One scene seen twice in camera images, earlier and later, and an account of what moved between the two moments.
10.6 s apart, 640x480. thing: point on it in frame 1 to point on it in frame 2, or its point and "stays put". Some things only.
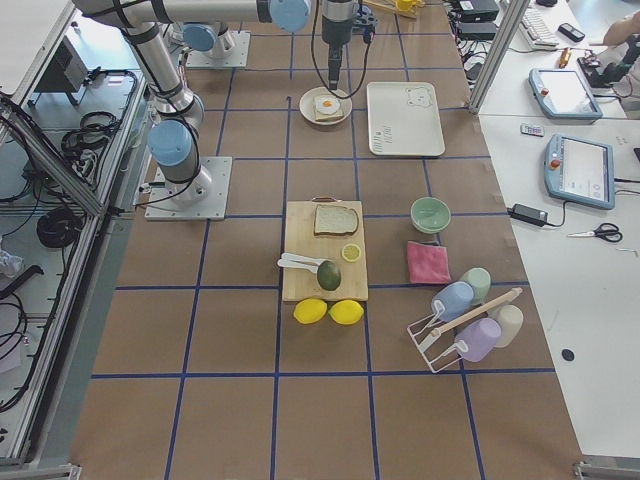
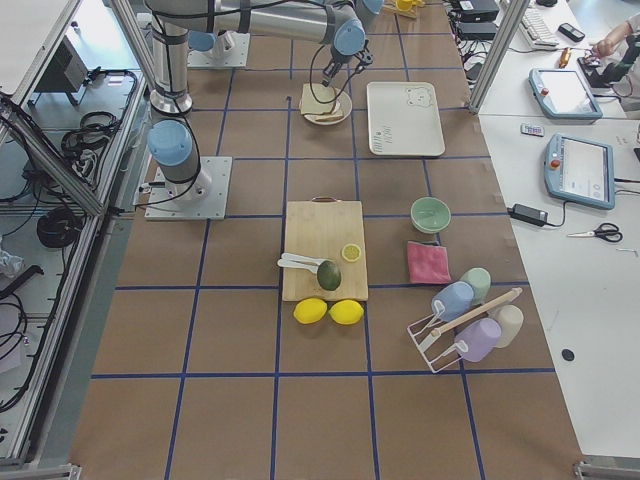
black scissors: x=608 y=231 stays put
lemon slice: x=351 y=252 stays put
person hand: x=619 y=31 to x=603 y=46
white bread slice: x=335 y=220 to x=316 y=98
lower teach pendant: x=580 y=170 stays put
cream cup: x=511 y=319 stays put
